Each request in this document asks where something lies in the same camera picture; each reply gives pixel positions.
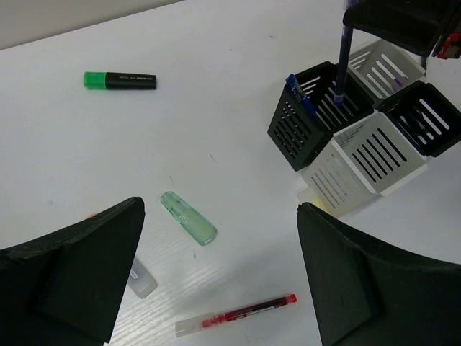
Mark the green black highlighter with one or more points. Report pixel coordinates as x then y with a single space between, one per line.
119 81

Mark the black back-left pen holder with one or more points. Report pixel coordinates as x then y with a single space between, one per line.
299 134

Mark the green transparent correction tape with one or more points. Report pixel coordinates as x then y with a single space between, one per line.
196 225

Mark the black front-right pen holder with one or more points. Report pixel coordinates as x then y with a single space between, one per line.
425 117

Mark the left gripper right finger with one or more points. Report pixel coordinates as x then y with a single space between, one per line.
368 292

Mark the orange capped clear highlighter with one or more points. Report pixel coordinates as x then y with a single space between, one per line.
140 281

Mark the purple gel pen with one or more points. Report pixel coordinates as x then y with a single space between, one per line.
344 52

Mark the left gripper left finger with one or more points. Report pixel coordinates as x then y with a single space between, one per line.
66 287

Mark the blue ballpoint pen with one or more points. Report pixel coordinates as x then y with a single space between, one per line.
295 88

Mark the yellow pastel highlighter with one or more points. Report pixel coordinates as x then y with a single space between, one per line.
318 199

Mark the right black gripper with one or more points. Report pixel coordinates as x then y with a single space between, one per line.
423 27

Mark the red gel pen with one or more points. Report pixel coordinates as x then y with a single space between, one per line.
210 320

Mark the white back-right pen holder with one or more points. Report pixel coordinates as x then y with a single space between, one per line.
383 69

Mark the white front-left pen holder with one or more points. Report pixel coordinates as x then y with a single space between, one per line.
367 159

